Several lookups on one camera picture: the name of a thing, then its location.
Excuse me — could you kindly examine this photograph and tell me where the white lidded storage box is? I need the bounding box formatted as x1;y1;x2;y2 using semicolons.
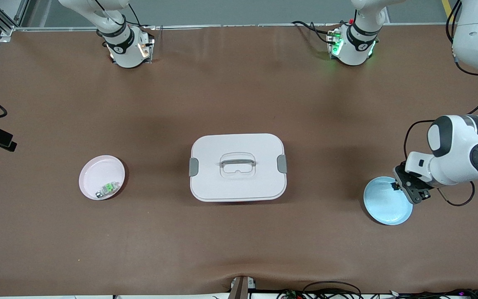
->
189;133;288;203

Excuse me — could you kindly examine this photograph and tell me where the light blue round plate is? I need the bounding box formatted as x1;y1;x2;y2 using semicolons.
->
363;176;413;226

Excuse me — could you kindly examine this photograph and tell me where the pink round plate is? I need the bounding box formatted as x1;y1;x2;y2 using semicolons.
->
78;155;126;201

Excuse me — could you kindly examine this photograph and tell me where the brown table cover sheet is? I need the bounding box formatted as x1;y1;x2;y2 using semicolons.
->
0;25;478;296

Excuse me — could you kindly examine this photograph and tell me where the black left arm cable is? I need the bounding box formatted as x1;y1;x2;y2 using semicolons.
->
403;0;478;207

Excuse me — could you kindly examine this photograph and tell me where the black cable bundle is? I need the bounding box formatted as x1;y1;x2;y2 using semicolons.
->
276;281;364;299
388;289;478;299

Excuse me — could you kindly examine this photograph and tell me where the green and clear switch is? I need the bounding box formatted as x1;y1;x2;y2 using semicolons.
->
95;181;120;199

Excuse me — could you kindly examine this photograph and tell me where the left arm base cable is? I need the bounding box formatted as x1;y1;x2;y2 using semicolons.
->
292;20;339;44

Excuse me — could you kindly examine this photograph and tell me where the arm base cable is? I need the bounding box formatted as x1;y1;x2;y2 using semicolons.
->
292;20;339;44
127;3;156;29

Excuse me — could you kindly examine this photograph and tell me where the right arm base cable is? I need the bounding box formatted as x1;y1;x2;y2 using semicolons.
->
127;3;156;29

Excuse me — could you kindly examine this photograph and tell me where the camera stand post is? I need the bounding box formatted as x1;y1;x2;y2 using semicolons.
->
229;275;257;299

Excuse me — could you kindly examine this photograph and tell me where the grey table edge rail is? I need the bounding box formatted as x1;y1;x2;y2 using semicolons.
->
15;24;455;32

